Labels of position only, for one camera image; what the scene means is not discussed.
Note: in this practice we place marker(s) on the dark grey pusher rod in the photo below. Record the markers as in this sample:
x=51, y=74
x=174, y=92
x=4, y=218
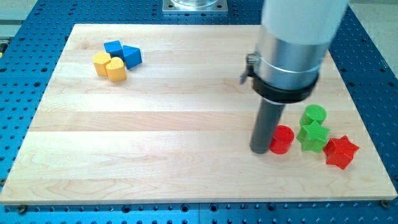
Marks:
x=267, y=119

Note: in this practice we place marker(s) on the red cylinder block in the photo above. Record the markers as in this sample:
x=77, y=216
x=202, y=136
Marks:
x=282, y=140

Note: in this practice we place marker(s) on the blue cube block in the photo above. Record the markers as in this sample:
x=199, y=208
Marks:
x=114, y=48

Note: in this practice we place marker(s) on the green star block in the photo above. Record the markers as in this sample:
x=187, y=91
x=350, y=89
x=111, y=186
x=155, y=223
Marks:
x=313, y=137

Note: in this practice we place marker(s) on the yellow heart block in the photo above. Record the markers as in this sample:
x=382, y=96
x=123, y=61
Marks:
x=116, y=70

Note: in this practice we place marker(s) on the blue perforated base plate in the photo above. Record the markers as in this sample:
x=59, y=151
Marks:
x=33, y=53

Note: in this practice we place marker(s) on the yellow hexagon block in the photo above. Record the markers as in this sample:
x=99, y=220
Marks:
x=100, y=60

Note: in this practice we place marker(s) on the red star block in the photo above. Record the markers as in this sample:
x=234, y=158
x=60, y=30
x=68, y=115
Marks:
x=340, y=152

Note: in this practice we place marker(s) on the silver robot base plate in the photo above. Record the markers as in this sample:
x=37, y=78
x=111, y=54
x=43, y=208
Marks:
x=175, y=6

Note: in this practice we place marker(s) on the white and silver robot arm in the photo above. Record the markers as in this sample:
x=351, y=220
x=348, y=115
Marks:
x=293, y=39

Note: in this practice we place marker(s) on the blue triangular block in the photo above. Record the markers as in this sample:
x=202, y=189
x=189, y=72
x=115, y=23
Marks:
x=132, y=56

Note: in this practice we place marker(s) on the green cylinder block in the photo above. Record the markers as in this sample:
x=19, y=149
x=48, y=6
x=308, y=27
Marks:
x=313, y=113

